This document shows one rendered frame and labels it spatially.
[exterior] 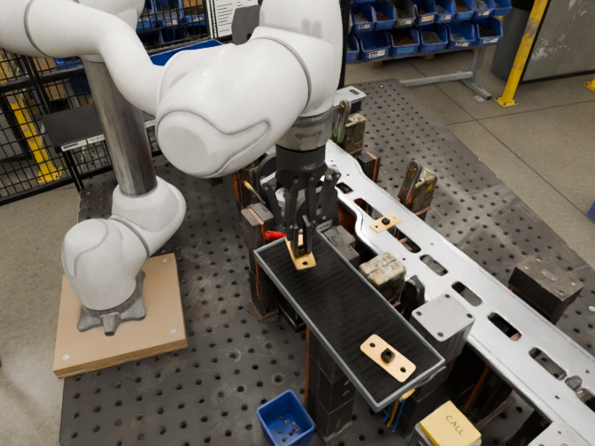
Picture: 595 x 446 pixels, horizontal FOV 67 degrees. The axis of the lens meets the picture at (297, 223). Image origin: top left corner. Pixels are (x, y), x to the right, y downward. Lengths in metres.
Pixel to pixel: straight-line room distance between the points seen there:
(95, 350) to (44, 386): 0.96
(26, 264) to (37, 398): 0.83
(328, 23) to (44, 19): 0.49
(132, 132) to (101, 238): 0.27
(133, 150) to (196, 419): 0.68
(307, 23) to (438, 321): 0.56
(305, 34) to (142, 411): 0.99
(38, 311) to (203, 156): 2.16
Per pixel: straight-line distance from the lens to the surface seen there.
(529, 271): 1.15
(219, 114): 0.43
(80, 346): 1.37
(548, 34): 4.13
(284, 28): 0.56
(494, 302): 1.09
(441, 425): 0.72
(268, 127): 0.46
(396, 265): 0.98
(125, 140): 1.18
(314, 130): 0.62
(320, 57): 0.55
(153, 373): 1.31
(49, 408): 2.22
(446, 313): 0.89
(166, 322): 1.33
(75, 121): 1.69
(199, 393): 1.25
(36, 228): 3.01
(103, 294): 1.29
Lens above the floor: 1.80
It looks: 43 degrees down
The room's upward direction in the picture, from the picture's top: straight up
